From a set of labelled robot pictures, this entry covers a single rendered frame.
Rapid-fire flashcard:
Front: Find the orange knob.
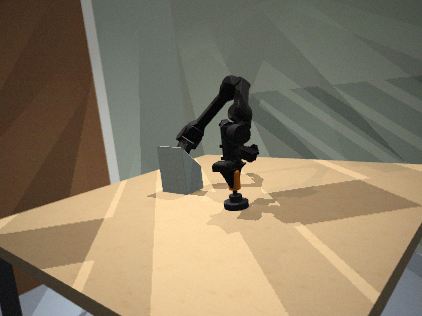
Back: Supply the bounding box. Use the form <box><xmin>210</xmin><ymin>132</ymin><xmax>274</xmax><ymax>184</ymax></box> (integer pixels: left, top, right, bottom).
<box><xmin>229</xmin><ymin>170</ymin><xmax>241</xmax><ymax>191</ymax></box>

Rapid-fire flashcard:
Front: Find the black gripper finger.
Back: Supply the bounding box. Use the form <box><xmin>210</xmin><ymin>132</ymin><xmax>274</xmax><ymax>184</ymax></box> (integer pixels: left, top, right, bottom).
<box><xmin>234</xmin><ymin>162</ymin><xmax>246</xmax><ymax>174</ymax></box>
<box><xmin>220</xmin><ymin>168</ymin><xmax>238</xmax><ymax>188</ymax></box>

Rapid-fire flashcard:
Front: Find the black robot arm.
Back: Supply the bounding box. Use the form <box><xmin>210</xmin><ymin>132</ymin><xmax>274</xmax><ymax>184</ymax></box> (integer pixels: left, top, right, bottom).
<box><xmin>176</xmin><ymin>75</ymin><xmax>259</xmax><ymax>163</ymax></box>

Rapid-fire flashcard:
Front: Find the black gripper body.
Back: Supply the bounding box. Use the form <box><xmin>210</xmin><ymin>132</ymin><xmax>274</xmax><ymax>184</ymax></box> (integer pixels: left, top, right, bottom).
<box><xmin>212</xmin><ymin>141</ymin><xmax>243</xmax><ymax>172</ymax></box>

